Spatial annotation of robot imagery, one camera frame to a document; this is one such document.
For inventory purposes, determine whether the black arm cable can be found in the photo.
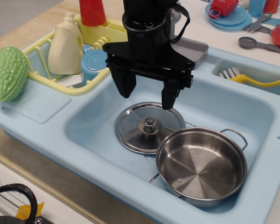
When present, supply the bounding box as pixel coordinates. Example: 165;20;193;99
169;0;191;44

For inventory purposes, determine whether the black braided cable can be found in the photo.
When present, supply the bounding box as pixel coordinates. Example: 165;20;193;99
0;183;38;224

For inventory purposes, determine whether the red plastic tumbler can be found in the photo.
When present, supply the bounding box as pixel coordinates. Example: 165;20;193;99
263;0;280;14

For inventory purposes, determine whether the grey plastic spoon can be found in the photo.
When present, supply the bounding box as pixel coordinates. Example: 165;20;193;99
238;37;280;53

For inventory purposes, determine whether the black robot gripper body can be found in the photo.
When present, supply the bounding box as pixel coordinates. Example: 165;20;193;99
103;13;195;90

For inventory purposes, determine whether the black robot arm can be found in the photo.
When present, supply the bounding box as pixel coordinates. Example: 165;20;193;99
103;0;195;110

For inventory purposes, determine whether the yellow dish drying rack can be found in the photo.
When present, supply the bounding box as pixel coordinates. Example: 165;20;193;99
22;15;127;96

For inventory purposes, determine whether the blue plastic tumbler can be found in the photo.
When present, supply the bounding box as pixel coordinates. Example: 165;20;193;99
248;0;266;17

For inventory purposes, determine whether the light blue toy sink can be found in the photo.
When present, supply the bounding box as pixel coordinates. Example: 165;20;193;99
0;48;280;224

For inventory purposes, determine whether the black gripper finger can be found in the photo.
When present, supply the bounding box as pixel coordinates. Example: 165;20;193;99
110;65;136;98
161;82;178;110

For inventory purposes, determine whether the round steel pot lid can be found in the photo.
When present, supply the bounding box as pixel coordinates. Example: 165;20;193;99
115;102;185;155

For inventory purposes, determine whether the yellow tape piece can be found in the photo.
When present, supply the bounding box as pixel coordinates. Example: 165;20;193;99
15;202;44;220

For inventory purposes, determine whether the green bitter melon toy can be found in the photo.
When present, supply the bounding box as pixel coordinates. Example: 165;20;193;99
0;47;28;102

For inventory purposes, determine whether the red mug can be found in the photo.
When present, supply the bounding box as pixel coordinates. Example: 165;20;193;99
208;0;239;19

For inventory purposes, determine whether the red plastic cup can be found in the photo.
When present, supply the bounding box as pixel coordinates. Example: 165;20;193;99
79;0;106;27

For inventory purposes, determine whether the grey plastic fork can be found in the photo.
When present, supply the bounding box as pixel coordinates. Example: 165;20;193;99
244;13;273;32

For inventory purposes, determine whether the blue plastic plate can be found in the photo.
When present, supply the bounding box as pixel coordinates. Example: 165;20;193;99
205;4;252;30

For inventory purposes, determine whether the grey toy faucet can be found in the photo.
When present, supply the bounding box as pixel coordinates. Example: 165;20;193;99
169;9;209;69

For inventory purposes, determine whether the cream detergent bottle toy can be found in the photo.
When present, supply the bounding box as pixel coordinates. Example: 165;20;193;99
48;12;84;75

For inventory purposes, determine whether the stainless steel pot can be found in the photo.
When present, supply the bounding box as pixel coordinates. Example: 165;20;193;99
154;127;248;208

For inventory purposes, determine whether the blue plastic cup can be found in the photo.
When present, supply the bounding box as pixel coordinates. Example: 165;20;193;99
80;45;107;85

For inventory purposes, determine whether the yellow dish brush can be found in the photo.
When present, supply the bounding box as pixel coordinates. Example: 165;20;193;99
218;67;280;88

